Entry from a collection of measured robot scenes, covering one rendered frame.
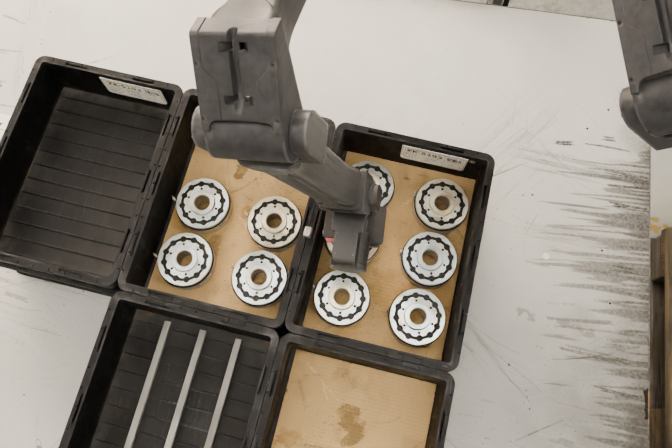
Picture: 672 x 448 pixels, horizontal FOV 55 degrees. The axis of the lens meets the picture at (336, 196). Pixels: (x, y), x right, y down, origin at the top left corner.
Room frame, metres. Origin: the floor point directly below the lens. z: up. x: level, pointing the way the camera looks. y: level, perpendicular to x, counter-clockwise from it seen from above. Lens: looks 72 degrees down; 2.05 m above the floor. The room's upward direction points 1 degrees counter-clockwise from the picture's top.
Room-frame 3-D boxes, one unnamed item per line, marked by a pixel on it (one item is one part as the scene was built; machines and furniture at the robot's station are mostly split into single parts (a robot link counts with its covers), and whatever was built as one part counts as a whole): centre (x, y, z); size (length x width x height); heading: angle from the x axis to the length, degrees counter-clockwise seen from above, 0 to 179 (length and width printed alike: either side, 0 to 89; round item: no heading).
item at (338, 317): (0.20, -0.01, 0.86); 0.10 x 0.10 x 0.01
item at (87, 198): (0.43, 0.48, 0.87); 0.40 x 0.30 x 0.11; 166
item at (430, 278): (0.26, -0.17, 0.86); 0.10 x 0.10 x 0.01
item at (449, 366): (0.28, -0.10, 0.92); 0.40 x 0.30 x 0.02; 166
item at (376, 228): (0.30, -0.03, 1.00); 0.10 x 0.07 x 0.07; 82
